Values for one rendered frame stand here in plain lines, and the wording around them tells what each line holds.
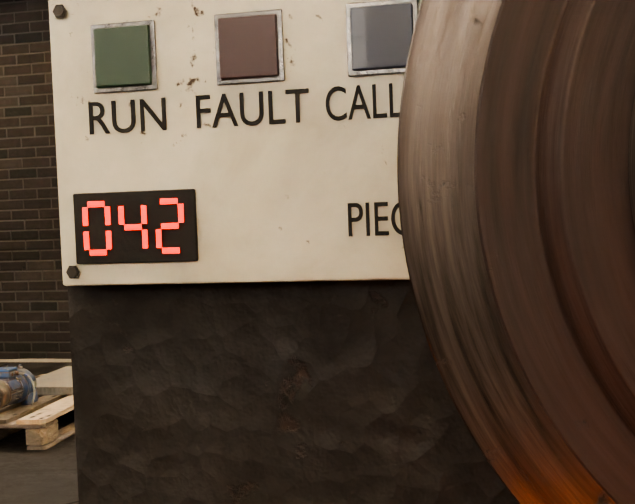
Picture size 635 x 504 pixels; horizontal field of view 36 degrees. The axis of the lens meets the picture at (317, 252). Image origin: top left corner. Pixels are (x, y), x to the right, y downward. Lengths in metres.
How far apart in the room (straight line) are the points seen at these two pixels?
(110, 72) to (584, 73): 0.32
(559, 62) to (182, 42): 0.27
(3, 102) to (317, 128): 7.07
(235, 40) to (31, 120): 6.92
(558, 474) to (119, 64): 0.35
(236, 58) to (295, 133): 0.06
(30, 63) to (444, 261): 7.15
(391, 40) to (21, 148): 7.00
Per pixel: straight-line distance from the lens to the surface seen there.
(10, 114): 7.58
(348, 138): 0.58
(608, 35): 0.40
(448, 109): 0.44
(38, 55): 7.51
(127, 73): 0.62
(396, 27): 0.57
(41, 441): 4.81
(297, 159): 0.58
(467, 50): 0.44
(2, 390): 4.96
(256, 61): 0.59
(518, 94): 0.42
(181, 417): 0.64
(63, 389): 5.33
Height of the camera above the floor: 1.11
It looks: 3 degrees down
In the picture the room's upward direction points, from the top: 2 degrees counter-clockwise
